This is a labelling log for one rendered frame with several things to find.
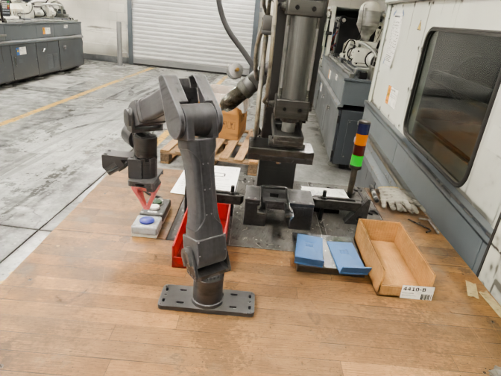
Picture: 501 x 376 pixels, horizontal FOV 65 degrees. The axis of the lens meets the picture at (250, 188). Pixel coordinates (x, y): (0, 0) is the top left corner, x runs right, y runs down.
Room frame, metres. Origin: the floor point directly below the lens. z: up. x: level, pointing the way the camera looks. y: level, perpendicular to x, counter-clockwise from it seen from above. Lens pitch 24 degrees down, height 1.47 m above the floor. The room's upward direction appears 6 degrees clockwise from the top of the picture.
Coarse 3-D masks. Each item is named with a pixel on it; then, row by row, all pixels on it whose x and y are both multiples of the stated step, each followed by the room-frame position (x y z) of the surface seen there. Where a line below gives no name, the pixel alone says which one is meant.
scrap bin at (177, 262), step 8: (224, 208) 1.02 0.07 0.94; (184, 216) 0.92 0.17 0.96; (224, 216) 1.02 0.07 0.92; (184, 224) 0.91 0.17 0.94; (224, 224) 1.00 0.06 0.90; (184, 232) 0.92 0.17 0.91; (224, 232) 0.86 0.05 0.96; (176, 240) 0.80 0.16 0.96; (176, 248) 0.80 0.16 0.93; (176, 256) 0.81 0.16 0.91; (176, 264) 0.78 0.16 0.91
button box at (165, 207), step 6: (150, 192) 1.15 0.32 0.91; (156, 198) 1.07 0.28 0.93; (162, 198) 1.07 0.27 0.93; (162, 204) 1.03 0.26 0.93; (168, 204) 1.05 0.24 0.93; (144, 210) 0.99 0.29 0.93; (150, 210) 0.99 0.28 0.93; (156, 210) 0.99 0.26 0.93; (162, 210) 1.00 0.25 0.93; (168, 210) 1.05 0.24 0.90; (162, 216) 0.97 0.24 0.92; (162, 222) 0.97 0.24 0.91
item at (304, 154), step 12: (288, 120) 1.05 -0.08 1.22; (276, 132) 1.04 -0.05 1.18; (288, 132) 1.05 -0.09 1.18; (300, 132) 1.06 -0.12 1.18; (252, 144) 1.04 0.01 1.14; (264, 144) 1.05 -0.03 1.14; (276, 144) 1.01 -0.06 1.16; (288, 144) 1.01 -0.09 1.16; (300, 144) 1.01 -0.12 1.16; (252, 156) 1.02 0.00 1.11; (264, 156) 1.02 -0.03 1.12; (276, 156) 1.02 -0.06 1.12; (288, 156) 1.02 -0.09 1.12; (300, 156) 1.02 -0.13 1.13; (312, 156) 1.02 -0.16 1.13
